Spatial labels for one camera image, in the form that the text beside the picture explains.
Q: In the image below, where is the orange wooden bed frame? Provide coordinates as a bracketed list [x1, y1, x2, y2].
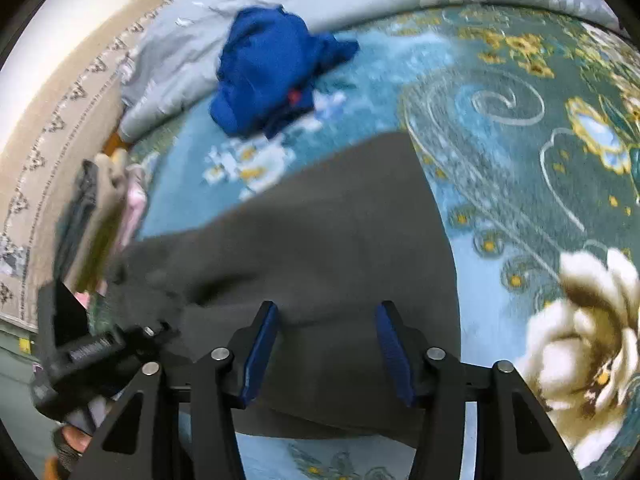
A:
[102, 132, 131, 156]

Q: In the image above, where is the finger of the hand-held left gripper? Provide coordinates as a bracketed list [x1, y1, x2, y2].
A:
[120, 321, 180, 361]

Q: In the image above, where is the blue garment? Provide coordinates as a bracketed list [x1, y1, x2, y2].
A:
[209, 5, 361, 141]

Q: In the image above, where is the grey-blue floral quilt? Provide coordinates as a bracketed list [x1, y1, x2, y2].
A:
[117, 0, 621, 146]

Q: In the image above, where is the teal floral fleece blanket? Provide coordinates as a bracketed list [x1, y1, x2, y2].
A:
[90, 2, 640, 480]

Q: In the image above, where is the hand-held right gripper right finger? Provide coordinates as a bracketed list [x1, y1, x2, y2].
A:
[375, 301, 583, 480]

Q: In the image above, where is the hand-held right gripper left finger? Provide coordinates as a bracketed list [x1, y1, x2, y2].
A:
[67, 301, 280, 480]

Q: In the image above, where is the beige lace-trimmed headboard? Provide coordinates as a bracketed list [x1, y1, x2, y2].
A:
[0, 0, 168, 331]

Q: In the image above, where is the dark grey garment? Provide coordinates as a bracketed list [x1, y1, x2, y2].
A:
[105, 130, 463, 448]

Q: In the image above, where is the person's left hand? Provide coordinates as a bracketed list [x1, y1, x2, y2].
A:
[52, 422, 96, 471]

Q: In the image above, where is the folded grey garment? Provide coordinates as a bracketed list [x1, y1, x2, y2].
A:
[52, 160, 101, 281]

